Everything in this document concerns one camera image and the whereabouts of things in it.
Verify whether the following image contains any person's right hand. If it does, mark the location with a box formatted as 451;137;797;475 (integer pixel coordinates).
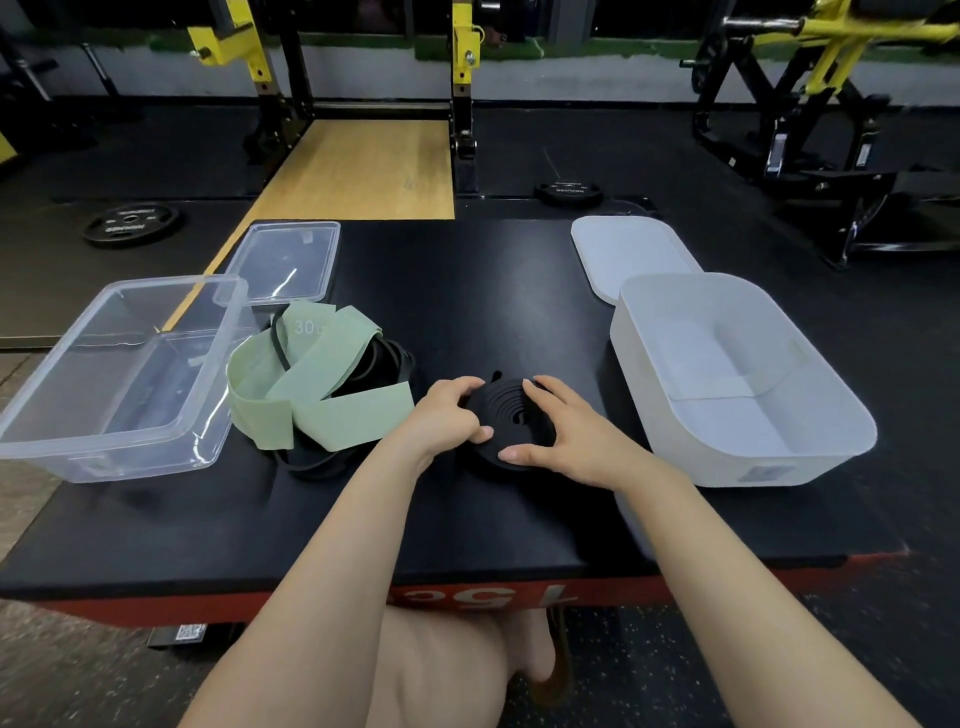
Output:
497;374;680;496

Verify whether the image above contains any person's left hand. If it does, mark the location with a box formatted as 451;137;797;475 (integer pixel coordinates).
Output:
391;375;496;475

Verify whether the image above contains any wide black resistance band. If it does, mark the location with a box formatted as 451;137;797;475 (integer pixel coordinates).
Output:
461;368;560;474

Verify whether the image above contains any thin black resistance band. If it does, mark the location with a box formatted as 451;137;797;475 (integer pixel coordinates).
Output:
268;311;418;475

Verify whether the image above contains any white plastic bin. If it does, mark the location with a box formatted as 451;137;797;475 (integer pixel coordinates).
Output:
608;272;880;490

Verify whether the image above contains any clear plastic container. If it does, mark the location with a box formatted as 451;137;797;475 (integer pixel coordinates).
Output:
0;274;260;485

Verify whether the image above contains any person's right forearm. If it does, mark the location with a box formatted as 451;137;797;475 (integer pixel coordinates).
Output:
633;468;924;728

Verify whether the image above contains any person's left forearm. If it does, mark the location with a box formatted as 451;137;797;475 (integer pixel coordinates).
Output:
178;446;440;728

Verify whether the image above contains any person's left leg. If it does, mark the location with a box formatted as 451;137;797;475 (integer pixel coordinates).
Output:
367;605;558;728

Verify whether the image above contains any white plastic lid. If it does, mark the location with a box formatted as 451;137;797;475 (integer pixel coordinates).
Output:
570;215;705;307

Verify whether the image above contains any brown sandal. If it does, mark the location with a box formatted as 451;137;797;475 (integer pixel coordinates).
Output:
528;605;575;708

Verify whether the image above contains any clear plastic lid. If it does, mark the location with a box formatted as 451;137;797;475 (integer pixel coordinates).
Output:
213;221;343;307

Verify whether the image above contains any black plyo platform red side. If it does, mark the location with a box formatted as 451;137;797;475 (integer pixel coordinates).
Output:
0;198;909;630

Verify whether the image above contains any black weight plate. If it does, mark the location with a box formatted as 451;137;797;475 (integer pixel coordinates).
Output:
80;202;187;251
533;180;606;211

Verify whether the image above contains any wooden lifting platform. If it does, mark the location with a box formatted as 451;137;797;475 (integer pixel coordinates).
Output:
163;119;457;333

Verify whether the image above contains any yellow black squat rack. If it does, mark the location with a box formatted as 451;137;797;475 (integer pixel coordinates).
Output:
187;0;487;198

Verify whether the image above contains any yellow black exercise machine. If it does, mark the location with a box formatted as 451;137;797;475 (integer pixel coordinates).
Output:
678;0;960;270

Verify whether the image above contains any black upright bar holder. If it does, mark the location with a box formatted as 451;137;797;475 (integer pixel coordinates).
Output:
78;41;145;125

